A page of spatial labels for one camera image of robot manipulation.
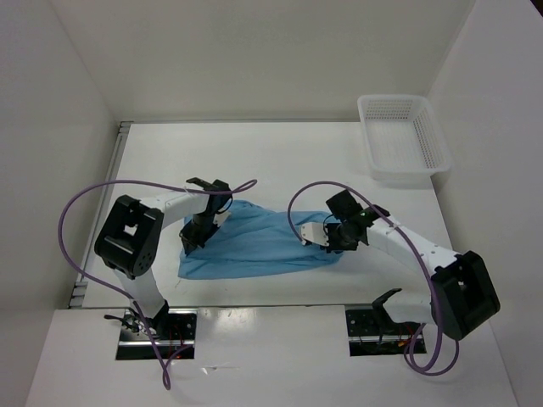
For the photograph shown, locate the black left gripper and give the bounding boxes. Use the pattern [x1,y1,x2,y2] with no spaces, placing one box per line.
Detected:
[178,211,219,255]

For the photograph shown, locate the light blue mesh shorts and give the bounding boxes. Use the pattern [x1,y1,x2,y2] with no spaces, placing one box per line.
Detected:
[177,200,342,280]

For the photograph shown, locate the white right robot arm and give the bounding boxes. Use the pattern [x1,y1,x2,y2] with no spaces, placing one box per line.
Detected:
[326,190,501,341]

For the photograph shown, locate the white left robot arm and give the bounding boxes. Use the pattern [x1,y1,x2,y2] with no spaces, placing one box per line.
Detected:
[94,177,232,339]

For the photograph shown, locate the white perforated plastic basket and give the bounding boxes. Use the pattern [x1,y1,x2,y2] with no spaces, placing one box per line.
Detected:
[357,94,452,183]

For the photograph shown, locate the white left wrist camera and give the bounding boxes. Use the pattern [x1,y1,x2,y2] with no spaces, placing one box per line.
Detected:
[213,211,231,227]

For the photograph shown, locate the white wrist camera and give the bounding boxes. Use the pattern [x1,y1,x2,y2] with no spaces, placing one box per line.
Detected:
[299,222,329,248]
[213,211,231,227]

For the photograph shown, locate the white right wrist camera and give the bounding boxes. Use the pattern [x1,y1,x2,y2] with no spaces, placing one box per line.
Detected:
[299,222,329,248]

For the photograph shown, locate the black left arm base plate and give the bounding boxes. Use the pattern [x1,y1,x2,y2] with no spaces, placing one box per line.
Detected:
[104,309,198,361]

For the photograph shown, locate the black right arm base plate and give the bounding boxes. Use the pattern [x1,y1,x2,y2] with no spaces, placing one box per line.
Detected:
[344,305,419,357]

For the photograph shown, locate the aluminium table edge rail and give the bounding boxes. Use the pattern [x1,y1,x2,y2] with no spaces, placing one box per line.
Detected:
[68,121,132,309]

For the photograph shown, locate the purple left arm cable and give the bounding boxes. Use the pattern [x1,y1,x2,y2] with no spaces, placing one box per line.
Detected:
[57,178,258,391]

